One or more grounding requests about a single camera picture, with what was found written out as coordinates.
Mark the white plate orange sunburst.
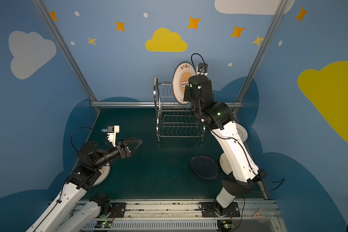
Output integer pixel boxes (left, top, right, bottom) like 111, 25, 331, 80
172, 62, 195, 105

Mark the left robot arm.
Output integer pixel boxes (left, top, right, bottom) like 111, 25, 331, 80
28, 138, 143, 232

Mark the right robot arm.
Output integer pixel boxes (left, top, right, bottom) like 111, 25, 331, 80
184, 75, 267, 214

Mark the chrome two-tier dish rack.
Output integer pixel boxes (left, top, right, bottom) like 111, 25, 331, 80
153, 78, 206, 142

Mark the white sunburst plate at left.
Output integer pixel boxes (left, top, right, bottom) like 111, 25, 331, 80
93, 164, 111, 187

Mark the dark blue round plate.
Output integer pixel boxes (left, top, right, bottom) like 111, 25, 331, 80
188, 155, 220, 181

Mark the left green circuit board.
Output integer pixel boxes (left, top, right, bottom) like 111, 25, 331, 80
94, 221, 113, 229

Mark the green circuit board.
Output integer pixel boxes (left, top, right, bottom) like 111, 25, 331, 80
217, 220, 235, 232
94, 221, 113, 229

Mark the cream floral plate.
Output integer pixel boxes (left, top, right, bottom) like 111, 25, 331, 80
219, 153, 233, 175

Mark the right green circuit board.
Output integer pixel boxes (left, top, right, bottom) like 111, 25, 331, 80
217, 220, 235, 232

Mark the pink clothes peg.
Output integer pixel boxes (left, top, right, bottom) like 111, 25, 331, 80
252, 207, 264, 218

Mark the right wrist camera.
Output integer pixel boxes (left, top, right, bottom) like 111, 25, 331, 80
197, 63, 208, 76

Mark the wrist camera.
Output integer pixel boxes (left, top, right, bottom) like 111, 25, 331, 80
197, 63, 208, 76
101, 125, 120, 147

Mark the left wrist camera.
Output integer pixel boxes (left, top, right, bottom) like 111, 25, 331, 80
101, 125, 120, 147

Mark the right aluminium frame post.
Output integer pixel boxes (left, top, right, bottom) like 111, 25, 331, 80
233, 0, 290, 115

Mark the aluminium frame post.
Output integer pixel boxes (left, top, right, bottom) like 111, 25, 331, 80
32, 0, 98, 103
233, 0, 290, 115

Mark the aluminium frame back bar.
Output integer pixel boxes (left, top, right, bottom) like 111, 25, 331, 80
90, 101, 243, 109

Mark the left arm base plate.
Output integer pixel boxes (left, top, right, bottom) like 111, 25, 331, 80
106, 202, 127, 218

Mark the white plate black ring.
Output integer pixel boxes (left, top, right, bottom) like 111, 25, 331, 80
236, 125, 248, 143

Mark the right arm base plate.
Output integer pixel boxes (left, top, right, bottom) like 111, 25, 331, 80
199, 202, 241, 218

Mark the left aluminium frame post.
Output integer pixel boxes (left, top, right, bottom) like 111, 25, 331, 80
32, 0, 98, 103

